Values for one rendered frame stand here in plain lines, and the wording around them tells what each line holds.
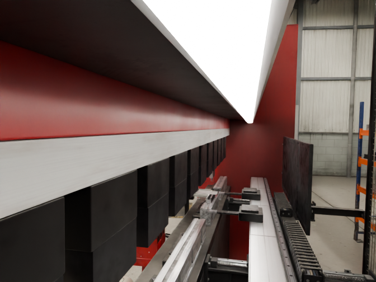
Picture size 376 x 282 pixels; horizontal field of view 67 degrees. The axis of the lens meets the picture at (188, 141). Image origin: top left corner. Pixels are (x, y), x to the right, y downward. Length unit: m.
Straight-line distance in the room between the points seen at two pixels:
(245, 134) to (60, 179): 2.36
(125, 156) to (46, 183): 0.18
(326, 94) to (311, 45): 1.48
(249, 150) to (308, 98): 6.68
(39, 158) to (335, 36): 9.56
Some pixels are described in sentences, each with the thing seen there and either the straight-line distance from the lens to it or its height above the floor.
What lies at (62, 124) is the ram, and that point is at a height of 1.42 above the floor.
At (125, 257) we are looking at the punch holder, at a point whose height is 1.20.
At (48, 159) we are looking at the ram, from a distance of 0.31.
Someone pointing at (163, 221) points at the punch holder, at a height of 1.20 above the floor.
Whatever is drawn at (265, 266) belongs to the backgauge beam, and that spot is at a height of 0.98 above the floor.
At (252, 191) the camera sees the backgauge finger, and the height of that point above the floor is 1.03.
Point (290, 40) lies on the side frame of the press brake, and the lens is 2.74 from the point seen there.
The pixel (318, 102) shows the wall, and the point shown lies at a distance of 9.26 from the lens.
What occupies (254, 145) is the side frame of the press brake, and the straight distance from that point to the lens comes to 2.62.
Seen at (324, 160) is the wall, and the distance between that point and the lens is 9.37.
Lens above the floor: 1.42
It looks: 3 degrees down
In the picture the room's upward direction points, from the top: 1 degrees clockwise
